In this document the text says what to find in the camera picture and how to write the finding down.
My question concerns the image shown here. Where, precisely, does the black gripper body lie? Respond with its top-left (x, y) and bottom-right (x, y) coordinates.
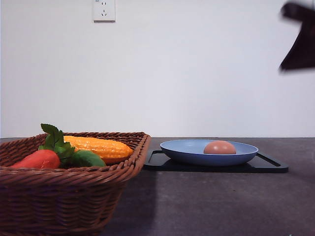
top-left (280, 2), bottom-right (315, 30)

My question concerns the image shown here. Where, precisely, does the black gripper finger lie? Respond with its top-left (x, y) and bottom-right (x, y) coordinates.
top-left (279, 21), bottom-right (315, 70)

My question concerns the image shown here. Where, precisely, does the pink brown egg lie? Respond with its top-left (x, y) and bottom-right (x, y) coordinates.
top-left (204, 141), bottom-right (237, 154)

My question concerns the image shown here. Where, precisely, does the blue round plate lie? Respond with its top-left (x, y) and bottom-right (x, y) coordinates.
top-left (160, 140), bottom-right (258, 166)

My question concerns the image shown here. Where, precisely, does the brown wicker basket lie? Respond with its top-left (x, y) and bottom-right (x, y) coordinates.
top-left (0, 132), bottom-right (151, 236)

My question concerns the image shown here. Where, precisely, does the black serving tray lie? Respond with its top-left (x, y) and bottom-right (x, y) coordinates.
top-left (143, 150), bottom-right (288, 173)

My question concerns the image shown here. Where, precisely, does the yellow toy corn cob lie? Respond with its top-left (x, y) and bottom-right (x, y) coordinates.
top-left (63, 135), bottom-right (133, 159)

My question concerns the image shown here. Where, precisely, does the green toy vegetable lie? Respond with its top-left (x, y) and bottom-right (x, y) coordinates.
top-left (70, 149), bottom-right (106, 167)

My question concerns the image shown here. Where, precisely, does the red toy carrot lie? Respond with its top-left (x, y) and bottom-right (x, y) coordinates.
top-left (11, 149), bottom-right (60, 170)

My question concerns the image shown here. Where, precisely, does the white wall socket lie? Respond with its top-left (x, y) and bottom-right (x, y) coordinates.
top-left (94, 0), bottom-right (116, 23)

